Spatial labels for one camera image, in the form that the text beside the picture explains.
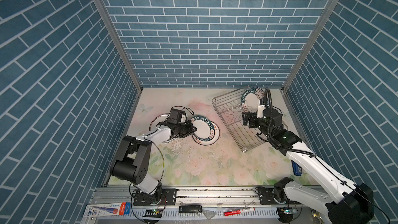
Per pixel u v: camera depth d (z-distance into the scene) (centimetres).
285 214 72
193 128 87
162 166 85
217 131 96
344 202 38
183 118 78
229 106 107
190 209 67
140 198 72
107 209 69
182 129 78
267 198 73
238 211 69
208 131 96
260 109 69
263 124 61
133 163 45
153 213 72
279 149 54
